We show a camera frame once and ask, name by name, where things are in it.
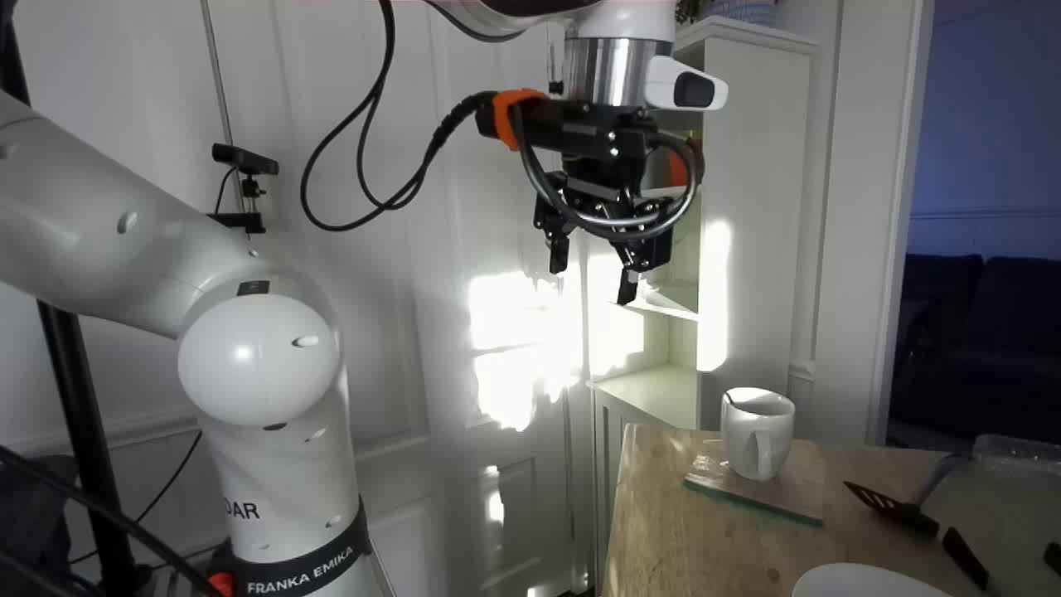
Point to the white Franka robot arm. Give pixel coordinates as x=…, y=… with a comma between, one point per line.
x=254, y=353

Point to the white bowl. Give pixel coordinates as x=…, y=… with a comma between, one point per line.
x=863, y=584

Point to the dark sofa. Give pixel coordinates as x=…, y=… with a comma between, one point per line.
x=981, y=342

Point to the white ceramic mug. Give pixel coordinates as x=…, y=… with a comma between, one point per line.
x=756, y=437

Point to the black box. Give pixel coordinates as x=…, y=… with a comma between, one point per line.
x=33, y=533

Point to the black camera on stand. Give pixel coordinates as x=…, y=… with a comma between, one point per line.
x=247, y=158

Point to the white door frame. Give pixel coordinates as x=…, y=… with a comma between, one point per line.
x=874, y=220

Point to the clear plastic container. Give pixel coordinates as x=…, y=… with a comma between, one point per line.
x=1017, y=452

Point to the white shelf cabinet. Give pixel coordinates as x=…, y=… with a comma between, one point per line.
x=765, y=220

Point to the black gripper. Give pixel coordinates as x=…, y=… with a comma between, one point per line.
x=614, y=178

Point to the red round knob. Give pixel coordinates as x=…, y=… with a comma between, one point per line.
x=220, y=584

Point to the black tripod stand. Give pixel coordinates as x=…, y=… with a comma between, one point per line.
x=86, y=466

